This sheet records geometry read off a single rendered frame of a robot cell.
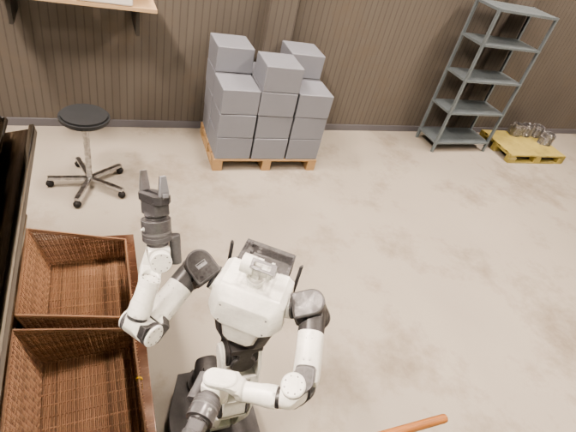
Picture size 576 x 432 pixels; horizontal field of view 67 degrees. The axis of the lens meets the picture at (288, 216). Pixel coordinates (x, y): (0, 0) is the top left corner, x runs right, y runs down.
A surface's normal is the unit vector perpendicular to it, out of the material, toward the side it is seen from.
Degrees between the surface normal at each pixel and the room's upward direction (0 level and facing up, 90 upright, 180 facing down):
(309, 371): 24
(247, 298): 45
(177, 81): 90
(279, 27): 90
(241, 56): 90
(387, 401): 0
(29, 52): 90
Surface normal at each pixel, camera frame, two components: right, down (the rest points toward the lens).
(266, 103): 0.29, 0.65
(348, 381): 0.21, -0.76
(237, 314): -0.27, 0.56
